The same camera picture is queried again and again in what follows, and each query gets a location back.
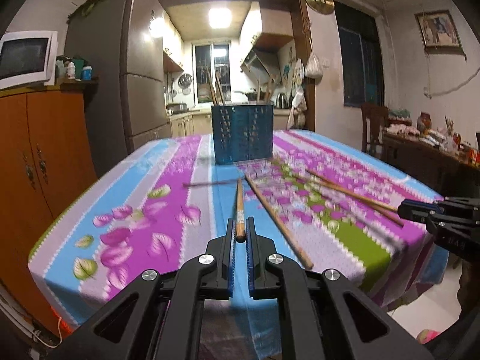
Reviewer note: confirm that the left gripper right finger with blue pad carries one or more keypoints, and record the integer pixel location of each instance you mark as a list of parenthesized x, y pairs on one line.
[(262, 283)]

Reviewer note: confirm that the grey refrigerator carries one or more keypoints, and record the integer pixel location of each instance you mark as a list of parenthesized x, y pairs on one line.
[(121, 41)]

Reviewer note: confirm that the white hanging plastic bag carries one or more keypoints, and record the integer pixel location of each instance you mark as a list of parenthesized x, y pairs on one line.
[(313, 68)]

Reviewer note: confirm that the dark wooden chopstick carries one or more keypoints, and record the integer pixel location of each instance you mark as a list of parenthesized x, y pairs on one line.
[(367, 200), (351, 201)]

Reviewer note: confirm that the framed wall picture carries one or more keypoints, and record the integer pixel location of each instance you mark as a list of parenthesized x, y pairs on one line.
[(438, 31)]

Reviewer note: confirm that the blue perforated utensil holder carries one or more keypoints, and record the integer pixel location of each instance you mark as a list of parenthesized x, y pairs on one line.
[(242, 132)]

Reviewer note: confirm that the steel electric kettle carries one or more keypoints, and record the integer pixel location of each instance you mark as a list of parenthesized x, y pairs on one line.
[(282, 101)]

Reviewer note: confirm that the orange wooden cabinet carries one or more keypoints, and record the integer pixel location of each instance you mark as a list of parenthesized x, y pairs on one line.
[(45, 165)]

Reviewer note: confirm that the kitchen window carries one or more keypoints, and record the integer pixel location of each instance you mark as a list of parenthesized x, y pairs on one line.
[(215, 56)]

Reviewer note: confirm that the cluttered wooden side table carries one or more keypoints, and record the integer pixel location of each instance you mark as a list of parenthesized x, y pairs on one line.
[(446, 174)]

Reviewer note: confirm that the wooden chair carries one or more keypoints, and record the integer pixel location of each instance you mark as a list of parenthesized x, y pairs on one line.
[(374, 118)]

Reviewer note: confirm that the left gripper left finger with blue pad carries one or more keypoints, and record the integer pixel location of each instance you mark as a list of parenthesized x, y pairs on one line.
[(218, 282)]

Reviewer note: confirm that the floral purple tablecloth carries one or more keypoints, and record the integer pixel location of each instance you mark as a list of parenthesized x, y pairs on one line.
[(161, 206)]

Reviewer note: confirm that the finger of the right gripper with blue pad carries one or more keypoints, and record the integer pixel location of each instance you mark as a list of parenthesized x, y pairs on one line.
[(416, 211), (435, 205)]

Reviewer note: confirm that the white microwave oven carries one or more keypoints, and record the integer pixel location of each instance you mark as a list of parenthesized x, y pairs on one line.
[(28, 58)]

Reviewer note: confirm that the steel range hood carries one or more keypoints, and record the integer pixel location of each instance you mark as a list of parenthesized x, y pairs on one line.
[(261, 68)]

